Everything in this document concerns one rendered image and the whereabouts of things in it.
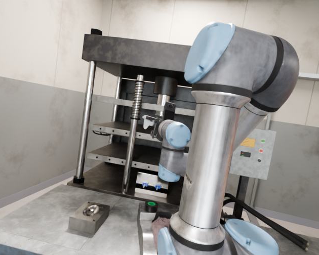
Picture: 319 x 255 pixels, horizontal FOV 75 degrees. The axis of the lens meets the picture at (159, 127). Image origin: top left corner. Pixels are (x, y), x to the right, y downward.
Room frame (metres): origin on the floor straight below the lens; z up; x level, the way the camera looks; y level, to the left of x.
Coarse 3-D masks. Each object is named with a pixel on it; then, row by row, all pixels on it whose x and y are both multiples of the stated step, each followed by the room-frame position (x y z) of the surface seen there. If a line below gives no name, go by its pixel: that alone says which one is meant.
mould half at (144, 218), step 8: (160, 208) 1.21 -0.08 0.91; (168, 208) 1.22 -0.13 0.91; (176, 208) 1.24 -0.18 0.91; (144, 216) 1.13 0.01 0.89; (152, 216) 1.14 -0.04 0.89; (144, 224) 1.08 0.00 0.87; (144, 232) 0.96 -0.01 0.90; (144, 240) 0.92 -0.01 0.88; (152, 240) 0.93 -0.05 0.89; (144, 248) 0.89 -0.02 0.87; (152, 248) 0.90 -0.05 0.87
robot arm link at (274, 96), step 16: (288, 48) 0.39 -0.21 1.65; (288, 64) 0.38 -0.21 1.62; (288, 80) 0.40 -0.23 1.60; (256, 96) 0.45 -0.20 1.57; (272, 96) 0.43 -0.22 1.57; (288, 96) 0.44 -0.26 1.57; (240, 112) 0.51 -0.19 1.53; (256, 112) 0.48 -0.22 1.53; (272, 112) 0.47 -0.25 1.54; (240, 128) 0.52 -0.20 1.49
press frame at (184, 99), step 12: (132, 84) 2.48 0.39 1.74; (144, 84) 2.46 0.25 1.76; (120, 96) 2.49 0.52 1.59; (132, 96) 2.54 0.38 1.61; (144, 96) 2.52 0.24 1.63; (156, 96) 2.44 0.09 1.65; (180, 96) 2.41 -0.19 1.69; (192, 96) 2.39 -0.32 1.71; (120, 108) 2.49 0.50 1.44; (192, 108) 2.45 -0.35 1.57; (120, 120) 2.49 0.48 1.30; (180, 120) 2.46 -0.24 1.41; (192, 120) 2.44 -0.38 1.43; (144, 144) 2.51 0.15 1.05; (156, 144) 2.49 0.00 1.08
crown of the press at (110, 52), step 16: (96, 32) 1.67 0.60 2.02; (96, 48) 1.65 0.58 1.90; (112, 48) 1.64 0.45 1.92; (128, 48) 1.62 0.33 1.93; (144, 48) 1.61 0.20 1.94; (160, 48) 1.59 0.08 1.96; (176, 48) 1.58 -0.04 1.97; (96, 64) 1.82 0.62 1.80; (112, 64) 1.70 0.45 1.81; (128, 64) 1.62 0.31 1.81; (144, 64) 1.60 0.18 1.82; (160, 64) 1.59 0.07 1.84; (176, 64) 1.58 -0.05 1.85; (144, 80) 2.43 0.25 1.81; (160, 80) 1.91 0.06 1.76; (176, 80) 1.94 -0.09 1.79; (160, 96) 1.96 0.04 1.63; (160, 112) 1.95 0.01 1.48
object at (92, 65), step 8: (88, 72) 1.69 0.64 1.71; (88, 80) 1.69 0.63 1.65; (120, 80) 2.37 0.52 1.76; (88, 88) 1.69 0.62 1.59; (120, 88) 2.38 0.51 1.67; (88, 96) 1.69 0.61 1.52; (88, 104) 1.69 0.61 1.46; (88, 112) 1.70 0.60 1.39; (112, 112) 2.37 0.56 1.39; (88, 120) 1.70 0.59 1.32; (112, 120) 2.36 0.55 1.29; (88, 128) 1.72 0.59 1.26; (80, 136) 1.70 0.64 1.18; (112, 136) 2.37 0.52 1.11; (80, 144) 1.69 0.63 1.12; (80, 152) 1.69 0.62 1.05; (80, 160) 1.69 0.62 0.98; (80, 168) 1.69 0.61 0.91; (80, 176) 1.69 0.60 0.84
